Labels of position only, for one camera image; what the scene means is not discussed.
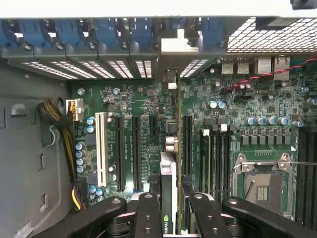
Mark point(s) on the thin metal locking lever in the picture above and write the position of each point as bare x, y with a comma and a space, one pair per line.
304, 163

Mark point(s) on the white power connector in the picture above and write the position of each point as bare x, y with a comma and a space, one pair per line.
78, 109

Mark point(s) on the white expansion slot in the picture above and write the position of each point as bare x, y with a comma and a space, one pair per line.
101, 148

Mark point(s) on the green motherboard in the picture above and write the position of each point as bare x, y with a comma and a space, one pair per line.
143, 99

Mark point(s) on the open black PC case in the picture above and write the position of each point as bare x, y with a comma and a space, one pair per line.
74, 53

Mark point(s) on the blue slot retainer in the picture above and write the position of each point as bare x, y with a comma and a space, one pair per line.
141, 31
31, 32
106, 32
69, 32
213, 32

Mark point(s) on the perforated metal slot cover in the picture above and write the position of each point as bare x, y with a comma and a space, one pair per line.
121, 69
97, 69
143, 69
49, 70
194, 67
74, 70

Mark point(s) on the short black expansion slot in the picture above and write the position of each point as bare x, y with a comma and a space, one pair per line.
153, 126

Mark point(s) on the long black expansion slot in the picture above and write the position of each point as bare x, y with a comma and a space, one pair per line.
136, 153
187, 143
121, 153

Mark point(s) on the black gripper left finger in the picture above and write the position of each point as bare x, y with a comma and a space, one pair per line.
148, 218

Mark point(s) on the CPU socket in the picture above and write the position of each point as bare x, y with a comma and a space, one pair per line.
267, 183

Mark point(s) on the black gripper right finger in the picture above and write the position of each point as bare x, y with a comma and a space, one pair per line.
205, 218

